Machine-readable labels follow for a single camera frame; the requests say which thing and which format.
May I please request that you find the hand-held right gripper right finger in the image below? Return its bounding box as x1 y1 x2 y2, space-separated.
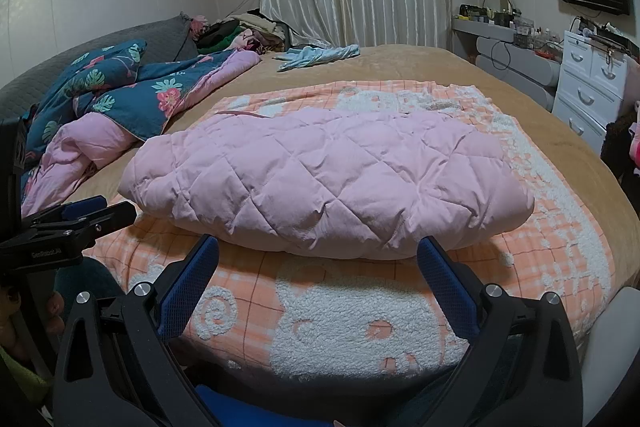
417 236 583 427

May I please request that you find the black cable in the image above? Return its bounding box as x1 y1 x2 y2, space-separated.
489 38 517 71

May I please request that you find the pile of clothes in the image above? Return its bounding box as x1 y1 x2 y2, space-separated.
192 9 293 55

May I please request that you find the dark clothing heap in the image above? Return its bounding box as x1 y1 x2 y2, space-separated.
600 112 640 168

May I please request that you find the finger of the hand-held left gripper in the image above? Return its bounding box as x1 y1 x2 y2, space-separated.
74 201 137 238
22 195 109 231

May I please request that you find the group of small bottles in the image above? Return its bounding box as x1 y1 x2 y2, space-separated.
459 4 566 58

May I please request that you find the pink printed cloth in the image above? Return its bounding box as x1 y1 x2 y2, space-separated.
630 102 640 168

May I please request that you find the white drawer cabinet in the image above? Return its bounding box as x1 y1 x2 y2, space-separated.
552 29 636 152

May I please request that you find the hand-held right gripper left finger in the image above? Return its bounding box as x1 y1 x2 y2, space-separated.
52 234 221 427

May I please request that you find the orange checked blanket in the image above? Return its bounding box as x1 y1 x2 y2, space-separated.
82 80 615 383

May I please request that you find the bed with tan cover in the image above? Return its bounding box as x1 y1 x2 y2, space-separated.
65 43 628 358

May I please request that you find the white rounded furniture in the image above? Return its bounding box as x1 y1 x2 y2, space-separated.
582 286 640 427

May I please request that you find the pink quilted jacket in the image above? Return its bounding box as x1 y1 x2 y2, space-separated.
118 107 536 259

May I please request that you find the person's left hand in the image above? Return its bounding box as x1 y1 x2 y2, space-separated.
0 284 67 360

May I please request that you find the person's dark teal clothing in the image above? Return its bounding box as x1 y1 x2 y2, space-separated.
52 257 123 308

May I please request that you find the teal floral quilt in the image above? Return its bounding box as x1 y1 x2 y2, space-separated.
20 38 263 218

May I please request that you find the light blue garment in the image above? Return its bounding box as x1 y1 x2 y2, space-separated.
276 44 361 72

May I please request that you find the grey dressing table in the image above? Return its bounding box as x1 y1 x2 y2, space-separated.
451 17 561 98

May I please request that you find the person's blue clothing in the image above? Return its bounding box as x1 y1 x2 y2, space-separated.
195 382 401 427

